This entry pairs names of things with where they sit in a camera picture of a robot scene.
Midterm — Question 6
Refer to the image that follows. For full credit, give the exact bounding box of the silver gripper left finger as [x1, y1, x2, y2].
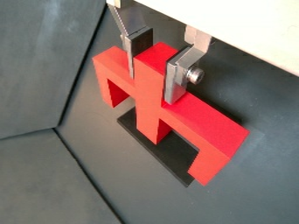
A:
[107, 2, 154, 78]

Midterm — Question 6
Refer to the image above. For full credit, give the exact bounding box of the red E-shaped block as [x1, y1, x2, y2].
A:
[93, 42, 249, 185]

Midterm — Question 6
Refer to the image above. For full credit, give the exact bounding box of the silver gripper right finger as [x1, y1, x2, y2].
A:
[163, 25, 211, 104]

